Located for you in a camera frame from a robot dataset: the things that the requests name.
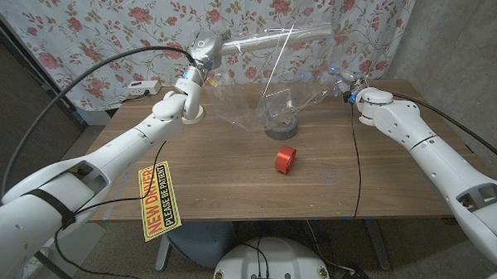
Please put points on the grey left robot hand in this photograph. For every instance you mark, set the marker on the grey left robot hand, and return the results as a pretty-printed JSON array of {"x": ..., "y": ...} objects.
[{"x": 206, "y": 47}]

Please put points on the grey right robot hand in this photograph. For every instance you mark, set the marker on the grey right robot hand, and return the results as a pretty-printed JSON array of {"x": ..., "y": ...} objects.
[{"x": 350, "y": 80}]

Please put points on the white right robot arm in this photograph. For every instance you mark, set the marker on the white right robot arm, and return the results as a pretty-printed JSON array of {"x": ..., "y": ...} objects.
[{"x": 439, "y": 149}]

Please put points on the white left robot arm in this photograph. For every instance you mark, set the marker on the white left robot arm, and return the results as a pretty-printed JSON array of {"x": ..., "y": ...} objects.
[{"x": 100, "y": 169}]

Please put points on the cream masking tape roll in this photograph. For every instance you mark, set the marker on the cream masking tape roll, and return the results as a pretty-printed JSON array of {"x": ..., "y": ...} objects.
[{"x": 194, "y": 116}]

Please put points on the red tape roll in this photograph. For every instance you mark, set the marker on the red tape roll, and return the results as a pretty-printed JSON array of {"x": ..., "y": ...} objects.
[{"x": 283, "y": 159}]

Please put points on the white power strip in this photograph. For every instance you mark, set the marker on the white power strip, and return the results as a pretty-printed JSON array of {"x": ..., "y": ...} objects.
[{"x": 143, "y": 88}]

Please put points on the yellow new driver sign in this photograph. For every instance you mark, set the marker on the yellow new driver sign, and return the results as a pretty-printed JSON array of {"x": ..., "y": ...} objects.
[{"x": 159, "y": 200}]

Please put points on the grey table leg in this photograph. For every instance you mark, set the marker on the grey table leg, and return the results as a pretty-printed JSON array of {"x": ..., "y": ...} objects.
[
  {"x": 162, "y": 254},
  {"x": 378, "y": 247}
]

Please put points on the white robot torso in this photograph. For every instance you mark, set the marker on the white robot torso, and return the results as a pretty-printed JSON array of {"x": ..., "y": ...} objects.
[{"x": 273, "y": 258}]

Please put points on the black plug adapter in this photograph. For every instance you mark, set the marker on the black plug adapter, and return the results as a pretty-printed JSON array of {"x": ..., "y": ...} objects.
[{"x": 354, "y": 276}]

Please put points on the blue grey stool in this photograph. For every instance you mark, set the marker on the blue grey stool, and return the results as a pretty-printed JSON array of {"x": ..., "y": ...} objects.
[{"x": 202, "y": 244}]

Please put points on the grey duct tape roll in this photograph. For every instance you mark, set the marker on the grey duct tape roll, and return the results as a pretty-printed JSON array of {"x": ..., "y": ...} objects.
[{"x": 281, "y": 132}]

